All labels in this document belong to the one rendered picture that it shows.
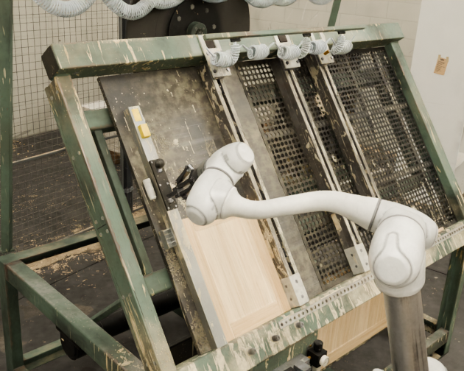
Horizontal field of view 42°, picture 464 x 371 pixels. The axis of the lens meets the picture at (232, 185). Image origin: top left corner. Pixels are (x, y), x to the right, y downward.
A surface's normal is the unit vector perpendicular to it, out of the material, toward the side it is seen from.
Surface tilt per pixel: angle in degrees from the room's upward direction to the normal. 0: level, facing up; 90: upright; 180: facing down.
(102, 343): 0
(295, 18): 90
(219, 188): 33
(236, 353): 54
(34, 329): 0
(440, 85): 90
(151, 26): 90
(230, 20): 90
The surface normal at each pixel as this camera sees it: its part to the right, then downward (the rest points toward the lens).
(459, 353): 0.06, -0.93
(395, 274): -0.38, 0.25
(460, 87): -0.58, 0.26
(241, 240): 0.59, -0.30
